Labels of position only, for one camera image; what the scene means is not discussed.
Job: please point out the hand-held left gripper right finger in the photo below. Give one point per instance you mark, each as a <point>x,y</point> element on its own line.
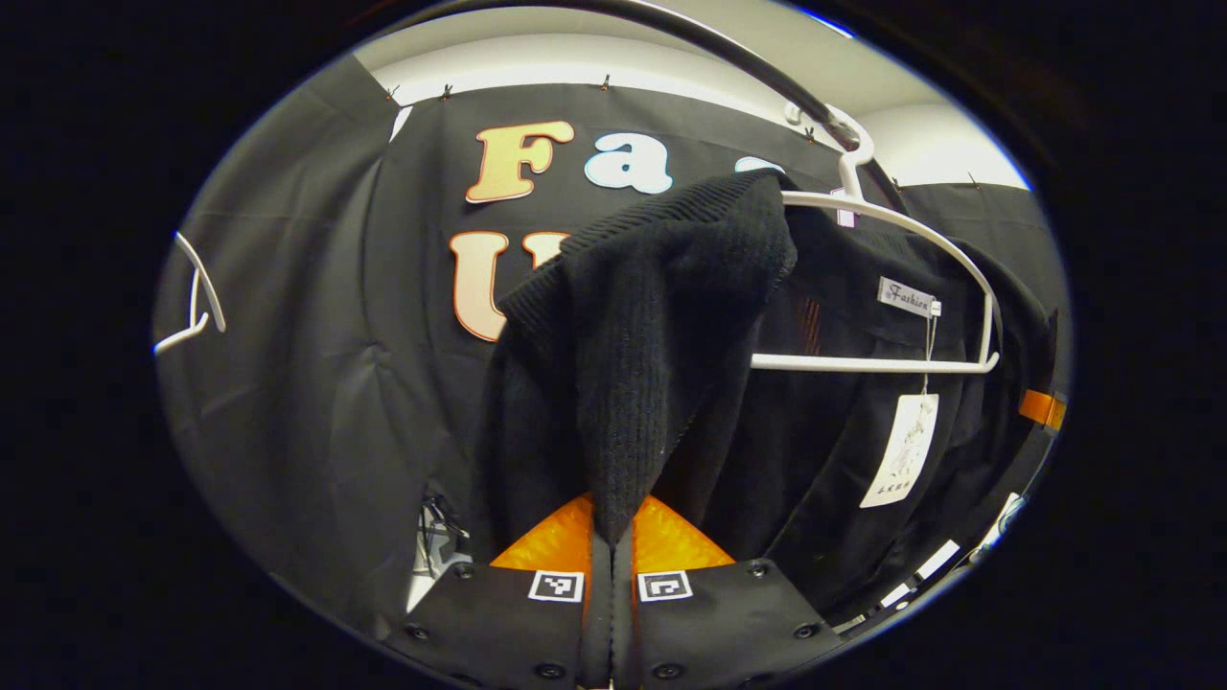
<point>719,623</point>

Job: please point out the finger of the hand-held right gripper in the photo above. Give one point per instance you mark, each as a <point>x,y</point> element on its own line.
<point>1041,409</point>

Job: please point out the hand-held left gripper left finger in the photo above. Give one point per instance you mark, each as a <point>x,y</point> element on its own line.
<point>498,628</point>

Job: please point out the black knit jacket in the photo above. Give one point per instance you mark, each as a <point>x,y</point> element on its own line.
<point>652,364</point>

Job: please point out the white clothes hanger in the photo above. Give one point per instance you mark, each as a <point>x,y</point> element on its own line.
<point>863,362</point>
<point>213,292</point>

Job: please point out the black metal clothes rack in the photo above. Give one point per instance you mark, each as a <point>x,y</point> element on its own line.
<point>729,53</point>

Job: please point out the white paper hang tag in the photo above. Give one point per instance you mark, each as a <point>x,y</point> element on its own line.
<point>901,450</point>

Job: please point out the black backdrop cloth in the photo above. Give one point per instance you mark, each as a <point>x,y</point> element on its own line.
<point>307,335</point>

